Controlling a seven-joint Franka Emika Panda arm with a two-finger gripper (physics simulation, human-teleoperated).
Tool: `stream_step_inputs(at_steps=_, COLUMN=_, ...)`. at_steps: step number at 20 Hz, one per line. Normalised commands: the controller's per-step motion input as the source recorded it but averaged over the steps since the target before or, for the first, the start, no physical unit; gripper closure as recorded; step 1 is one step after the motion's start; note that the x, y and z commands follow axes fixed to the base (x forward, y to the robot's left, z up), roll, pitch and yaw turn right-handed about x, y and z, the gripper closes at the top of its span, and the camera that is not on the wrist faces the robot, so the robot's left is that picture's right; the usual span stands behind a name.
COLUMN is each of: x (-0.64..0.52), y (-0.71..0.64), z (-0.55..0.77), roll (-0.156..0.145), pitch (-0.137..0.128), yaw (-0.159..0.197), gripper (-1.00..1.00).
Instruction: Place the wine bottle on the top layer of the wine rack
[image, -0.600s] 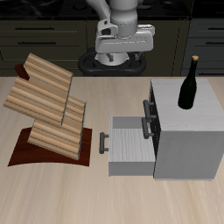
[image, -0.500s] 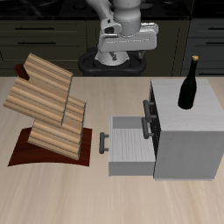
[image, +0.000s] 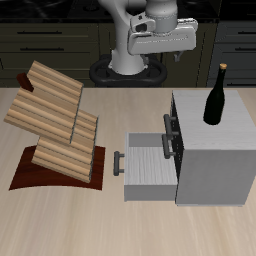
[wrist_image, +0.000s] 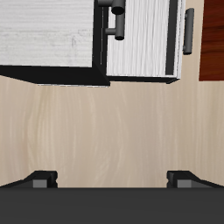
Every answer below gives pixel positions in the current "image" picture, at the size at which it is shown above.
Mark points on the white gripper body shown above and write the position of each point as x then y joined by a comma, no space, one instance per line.
163,40

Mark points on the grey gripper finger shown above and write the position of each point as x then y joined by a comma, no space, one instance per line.
177,55
145,60

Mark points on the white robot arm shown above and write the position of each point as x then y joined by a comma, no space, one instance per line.
123,50

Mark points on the dark green wine bottle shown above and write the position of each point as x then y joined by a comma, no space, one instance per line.
215,103

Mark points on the wooden wine rack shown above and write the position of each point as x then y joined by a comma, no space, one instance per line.
50,113

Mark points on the dark kitchen cupboards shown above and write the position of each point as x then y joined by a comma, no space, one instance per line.
50,43

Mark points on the white cabinet drawer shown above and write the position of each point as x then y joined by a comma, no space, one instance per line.
150,163

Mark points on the white wooden cabinet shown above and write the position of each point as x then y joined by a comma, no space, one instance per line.
213,166

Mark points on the flat black base plate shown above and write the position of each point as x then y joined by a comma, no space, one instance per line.
100,77

